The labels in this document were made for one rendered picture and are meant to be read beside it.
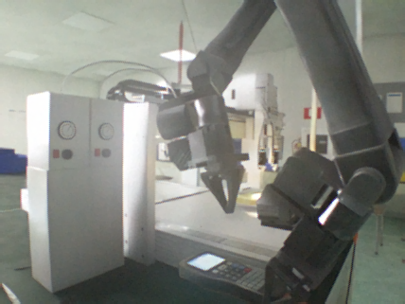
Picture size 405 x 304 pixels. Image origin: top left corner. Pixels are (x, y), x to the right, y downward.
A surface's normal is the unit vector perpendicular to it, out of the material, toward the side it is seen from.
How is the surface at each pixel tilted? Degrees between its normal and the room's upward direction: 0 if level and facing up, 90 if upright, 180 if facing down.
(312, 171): 110
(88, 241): 90
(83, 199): 90
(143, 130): 90
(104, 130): 90
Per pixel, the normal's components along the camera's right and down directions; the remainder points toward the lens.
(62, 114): 0.80, 0.05
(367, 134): -0.65, 0.33
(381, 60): -0.59, 0.03
